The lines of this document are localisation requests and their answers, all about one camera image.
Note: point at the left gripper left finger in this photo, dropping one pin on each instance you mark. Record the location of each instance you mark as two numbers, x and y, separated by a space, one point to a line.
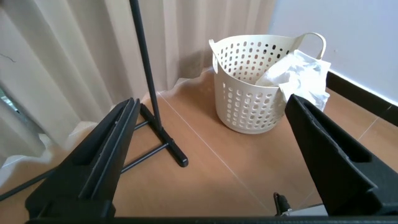
77 180

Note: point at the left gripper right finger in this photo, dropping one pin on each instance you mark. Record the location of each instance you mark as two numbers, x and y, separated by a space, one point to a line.
342 174

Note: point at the white garment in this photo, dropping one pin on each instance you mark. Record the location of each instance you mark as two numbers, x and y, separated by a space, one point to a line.
298 74

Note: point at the white laundry basket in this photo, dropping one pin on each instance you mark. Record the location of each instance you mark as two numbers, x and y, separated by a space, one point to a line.
248 105

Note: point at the black clothes rack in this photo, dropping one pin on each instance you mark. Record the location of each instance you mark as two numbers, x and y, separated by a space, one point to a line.
146 62

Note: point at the beige curtain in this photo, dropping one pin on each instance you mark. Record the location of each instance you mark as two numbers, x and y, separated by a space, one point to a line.
77 46

